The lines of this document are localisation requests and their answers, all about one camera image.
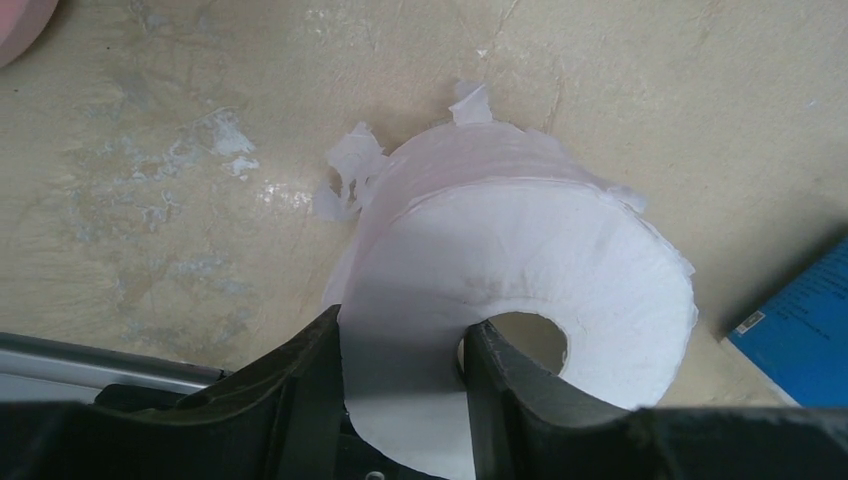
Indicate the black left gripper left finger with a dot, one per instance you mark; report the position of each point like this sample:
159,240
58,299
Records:
277,418

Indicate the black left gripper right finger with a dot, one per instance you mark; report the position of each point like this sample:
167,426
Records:
527,423

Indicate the plain white toilet paper roll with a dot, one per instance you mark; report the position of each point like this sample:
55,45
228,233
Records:
475,218

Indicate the blue toilet paper roll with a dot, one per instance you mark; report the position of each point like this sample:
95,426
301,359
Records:
797,340

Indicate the pink three-tier shelf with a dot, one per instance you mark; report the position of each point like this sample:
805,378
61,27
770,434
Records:
22,21

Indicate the aluminium frame rail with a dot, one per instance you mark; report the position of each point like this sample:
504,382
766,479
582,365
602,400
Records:
35,369

